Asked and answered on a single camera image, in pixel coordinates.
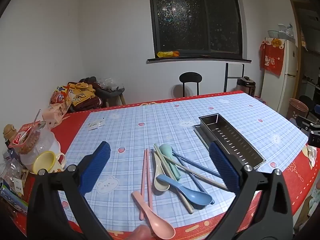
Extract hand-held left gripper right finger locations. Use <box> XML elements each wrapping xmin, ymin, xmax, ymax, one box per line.
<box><xmin>209</xmin><ymin>141</ymin><xmax>293</xmax><ymax>240</ymax></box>

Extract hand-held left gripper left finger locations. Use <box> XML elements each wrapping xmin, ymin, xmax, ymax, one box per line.
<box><xmin>26</xmin><ymin>141</ymin><xmax>113</xmax><ymax>240</ymax></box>

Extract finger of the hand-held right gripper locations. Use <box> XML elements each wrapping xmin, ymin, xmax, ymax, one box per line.
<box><xmin>296</xmin><ymin>116</ymin><xmax>312</xmax><ymax>132</ymax></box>

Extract beige chopstick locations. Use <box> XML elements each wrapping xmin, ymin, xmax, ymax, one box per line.
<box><xmin>153</xmin><ymin>144</ymin><xmax>194</xmax><ymax>214</ymax></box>
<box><xmin>162</xmin><ymin>154</ymin><xmax>228</xmax><ymax>190</ymax></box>

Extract light blue spoon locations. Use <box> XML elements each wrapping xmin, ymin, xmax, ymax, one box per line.
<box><xmin>171</xmin><ymin>149</ymin><xmax>222</xmax><ymax>178</ymax></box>

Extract steel utensil tray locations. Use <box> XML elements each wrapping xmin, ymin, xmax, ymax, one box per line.
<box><xmin>193</xmin><ymin>113</ymin><xmax>266</xmax><ymax>171</ymax></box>

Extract blue chopstick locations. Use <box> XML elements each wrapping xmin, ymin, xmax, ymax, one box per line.
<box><xmin>174</xmin><ymin>155</ymin><xmax>215</xmax><ymax>204</ymax></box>

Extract pink chopstick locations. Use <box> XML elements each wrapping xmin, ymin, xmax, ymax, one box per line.
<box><xmin>139</xmin><ymin>149</ymin><xmax>147</xmax><ymax>221</ymax></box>
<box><xmin>146</xmin><ymin>148</ymin><xmax>153</xmax><ymax>210</ymax></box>

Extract green spoon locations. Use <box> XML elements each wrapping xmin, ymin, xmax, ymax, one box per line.
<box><xmin>159</xmin><ymin>144</ymin><xmax>181</xmax><ymax>180</ymax></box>

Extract beige spoon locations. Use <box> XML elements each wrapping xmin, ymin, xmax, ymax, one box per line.
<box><xmin>152</xmin><ymin>151</ymin><xmax>171</xmax><ymax>191</ymax></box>

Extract pink spoon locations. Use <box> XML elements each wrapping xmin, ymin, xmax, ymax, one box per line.
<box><xmin>131</xmin><ymin>191</ymin><xmax>176</xmax><ymax>239</ymax></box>

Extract person's left hand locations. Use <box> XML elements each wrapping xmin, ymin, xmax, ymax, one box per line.
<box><xmin>131</xmin><ymin>224</ymin><xmax>153</xmax><ymax>240</ymax></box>

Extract brown trash bin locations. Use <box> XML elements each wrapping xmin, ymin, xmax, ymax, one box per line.
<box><xmin>287</xmin><ymin>98</ymin><xmax>309</xmax><ymax>121</ymax></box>

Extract white fridge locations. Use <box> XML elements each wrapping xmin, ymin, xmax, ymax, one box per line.
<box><xmin>261</xmin><ymin>39</ymin><xmax>298</xmax><ymax>113</ymax></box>

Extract blue plaid table mat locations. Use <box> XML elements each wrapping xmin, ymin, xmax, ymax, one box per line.
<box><xmin>58</xmin><ymin>95</ymin><xmax>308</xmax><ymax>232</ymax></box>

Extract yellow cup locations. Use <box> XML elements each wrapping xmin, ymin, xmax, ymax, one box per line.
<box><xmin>33</xmin><ymin>151</ymin><xmax>66</xmax><ymax>175</ymax></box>

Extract clear plastic container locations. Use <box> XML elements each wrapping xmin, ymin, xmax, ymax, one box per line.
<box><xmin>19</xmin><ymin>128</ymin><xmax>62</xmax><ymax>172</ymax></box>

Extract electric pressure cooker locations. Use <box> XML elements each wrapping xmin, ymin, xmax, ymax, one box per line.
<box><xmin>236</xmin><ymin>76</ymin><xmax>257</xmax><ymax>98</ymax></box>

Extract orange snack bag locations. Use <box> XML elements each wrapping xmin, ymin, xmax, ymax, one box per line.
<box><xmin>51</xmin><ymin>85</ymin><xmax>72</xmax><ymax>105</ymax></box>
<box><xmin>42</xmin><ymin>102</ymin><xmax>68</xmax><ymax>130</ymax></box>

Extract red printed cloth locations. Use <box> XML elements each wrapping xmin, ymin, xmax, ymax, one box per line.
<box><xmin>260</xmin><ymin>37</ymin><xmax>285</xmax><ymax>76</ymax></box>

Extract yellow and maroon clothes pile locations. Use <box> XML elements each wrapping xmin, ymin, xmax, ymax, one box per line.
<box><xmin>68</xmin><ymin>79</ymin><xmax>103</xmax><ymax>112</ymax></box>

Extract snack jar with red lid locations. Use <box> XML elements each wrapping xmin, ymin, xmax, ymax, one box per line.
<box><xmin>8</xmin><ymin>121</ymin><xmax>42</xmax><ymax>155</ymax></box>

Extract metal spoon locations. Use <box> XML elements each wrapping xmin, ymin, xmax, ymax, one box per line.
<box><xmin>19</xmin><ymin>109</ymin><xmax>42</xmax><ymax>142</ymax></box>

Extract grey chair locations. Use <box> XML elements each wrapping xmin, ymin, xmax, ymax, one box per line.
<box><xmin>96</xmin><ymin>85</ymin><xmax>126</xmax><ymax>107</ymax></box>

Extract crumpled clear wrapper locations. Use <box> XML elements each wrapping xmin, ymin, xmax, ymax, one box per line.
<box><xmin>0</xmin><ymin>152</ymin><xmax>28</xmax><ymax>196</ymax></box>

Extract clear plastic bag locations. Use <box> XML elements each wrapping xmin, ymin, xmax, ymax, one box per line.
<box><xmin>98</xmin><ymin>77</ymin><xmax>120</xmax><ymax>90</ymax></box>

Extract blue packet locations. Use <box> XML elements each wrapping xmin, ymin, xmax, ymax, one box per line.
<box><xmin>0</xmin><ymin>184</ymin><xmax>28</xmax><ymax>216</ymax></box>

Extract glass bowls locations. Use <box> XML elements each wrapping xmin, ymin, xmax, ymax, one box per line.
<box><xmin>267</xmin><ymin>24</ymin><xmax>294</xmax><ymax>41</ymax></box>

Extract bottle with brown cap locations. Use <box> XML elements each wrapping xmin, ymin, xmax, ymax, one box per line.
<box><xmin>3</xmin><ymin>124</ymin><xmax>18</xmax><ymax>142</ymax></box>

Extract black round chair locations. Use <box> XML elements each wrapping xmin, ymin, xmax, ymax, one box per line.
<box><xmin>179</xmin><ymin>72</ymin><xmax>202</xmax><ymax>97</ymax></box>

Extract black window sill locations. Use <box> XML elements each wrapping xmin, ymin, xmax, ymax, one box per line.
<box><xmin>147</xmin><ymin>58</ymin><xmax>252</xmax><ymax>64</ymax></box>

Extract dark window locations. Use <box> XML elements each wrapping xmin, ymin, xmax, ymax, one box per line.
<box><xmin>148</xmin><ymin>0</ymin><xmax>244</xmax><ymax>58</ymax></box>

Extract black metal frame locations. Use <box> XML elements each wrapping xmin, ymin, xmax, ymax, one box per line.
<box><xmin>224</xmin><ymin>63</ymin><xmax>245</xmax><ymax>92</ymax></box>

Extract wooden door frame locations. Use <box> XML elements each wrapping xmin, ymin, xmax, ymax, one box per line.
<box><xmin>289</xmin><ymin>0</ymin><xmax>320</xmax><ymax>100</ymax></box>

